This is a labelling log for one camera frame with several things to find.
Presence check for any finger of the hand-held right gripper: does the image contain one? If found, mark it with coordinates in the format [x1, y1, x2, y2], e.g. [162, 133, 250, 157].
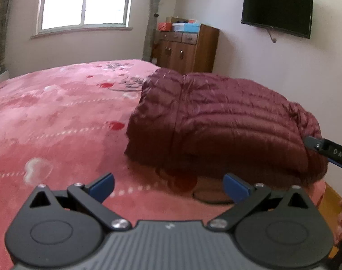
[304, 135, 326, 155]

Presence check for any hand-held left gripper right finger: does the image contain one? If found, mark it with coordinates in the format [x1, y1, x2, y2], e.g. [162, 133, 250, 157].
[207, 173, 315, 233]

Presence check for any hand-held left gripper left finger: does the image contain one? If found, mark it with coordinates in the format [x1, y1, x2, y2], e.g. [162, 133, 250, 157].
[27, 172, 133, 232]

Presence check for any maroon down jacket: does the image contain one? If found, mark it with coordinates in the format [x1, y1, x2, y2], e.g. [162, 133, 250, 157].
[124, 68, 329, 188]

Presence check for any pink printed bed sheet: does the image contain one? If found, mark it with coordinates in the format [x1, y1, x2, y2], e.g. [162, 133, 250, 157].
[0, 59, 327, 270]

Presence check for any brown wooden cabinet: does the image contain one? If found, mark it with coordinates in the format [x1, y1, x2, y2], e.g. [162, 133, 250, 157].
[155, 23, 220, 74]

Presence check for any blue and white box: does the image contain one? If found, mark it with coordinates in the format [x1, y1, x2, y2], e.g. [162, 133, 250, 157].
[171, 22, 201, 33]

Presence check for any white framed window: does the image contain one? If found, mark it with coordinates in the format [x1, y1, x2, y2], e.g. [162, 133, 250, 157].
[30, 0, 135, 40]

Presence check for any black wall television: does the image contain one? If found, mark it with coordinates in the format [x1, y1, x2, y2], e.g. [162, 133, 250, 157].
[240, 0, 314, 39]

